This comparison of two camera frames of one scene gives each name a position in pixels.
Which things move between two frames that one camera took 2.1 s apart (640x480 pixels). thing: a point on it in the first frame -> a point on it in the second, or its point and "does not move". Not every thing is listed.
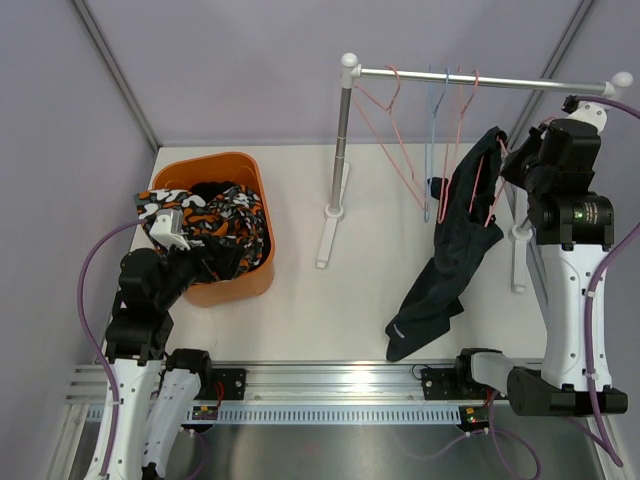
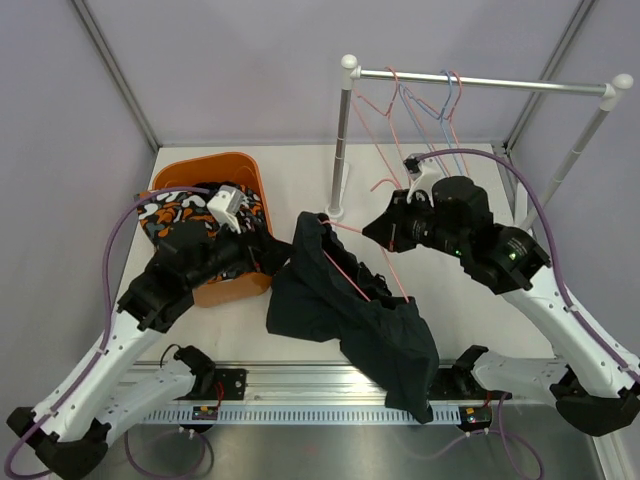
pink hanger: x=500 y=187 -> x=359 y=230
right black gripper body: x=523 y=167 -> x=415 y=223
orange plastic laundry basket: x=235 y=168 does not move
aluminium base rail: x=333 y=383 does not move
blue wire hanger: x=427 y=193 -> x=402 y=86
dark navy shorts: x=465 y=226 -> x=323 y=294
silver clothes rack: x=350 y=71 does not move
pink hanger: x=456 y=145 -> x=441 y=115
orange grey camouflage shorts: x=225 y=214 does not move
